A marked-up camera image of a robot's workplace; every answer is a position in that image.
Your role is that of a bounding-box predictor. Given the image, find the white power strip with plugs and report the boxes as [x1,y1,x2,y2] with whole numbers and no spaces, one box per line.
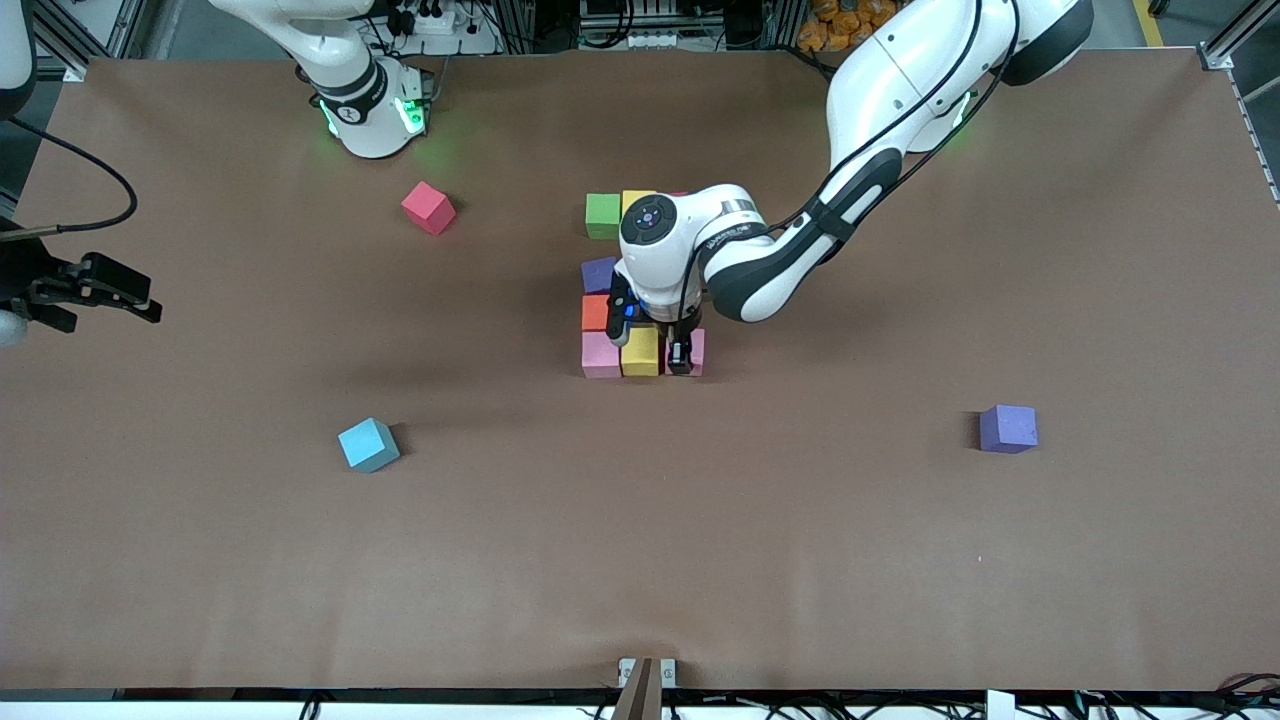
[385,0,501,56]

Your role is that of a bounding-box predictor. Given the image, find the pink foam cube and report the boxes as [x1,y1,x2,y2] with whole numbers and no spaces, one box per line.
[663,328,707,379]
[582,330,623,379]

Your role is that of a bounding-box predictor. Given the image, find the orange packets pile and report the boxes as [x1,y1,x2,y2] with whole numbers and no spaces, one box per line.
[797,0,891,51]

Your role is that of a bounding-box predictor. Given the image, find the aluminium frame profile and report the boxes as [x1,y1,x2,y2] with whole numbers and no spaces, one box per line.
[0,0,136,83]
[1195,0,1280,73]

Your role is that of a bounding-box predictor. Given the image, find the silver metal bracket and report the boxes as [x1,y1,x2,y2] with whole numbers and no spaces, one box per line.
[617,657,679,690]

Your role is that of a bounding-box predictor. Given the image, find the brown camera post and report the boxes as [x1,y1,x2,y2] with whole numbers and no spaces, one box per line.
[610,657,666,720]

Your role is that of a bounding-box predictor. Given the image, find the blue foam cube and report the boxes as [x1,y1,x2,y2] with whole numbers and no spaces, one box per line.
[337,418,402,474]

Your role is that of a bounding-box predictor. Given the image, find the green foam cube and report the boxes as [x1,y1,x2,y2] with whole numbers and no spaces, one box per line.
[585,193,624,241]

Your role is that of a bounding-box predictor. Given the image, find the brown table cover sheet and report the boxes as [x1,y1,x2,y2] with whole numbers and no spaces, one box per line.
[0,50,1280,693]

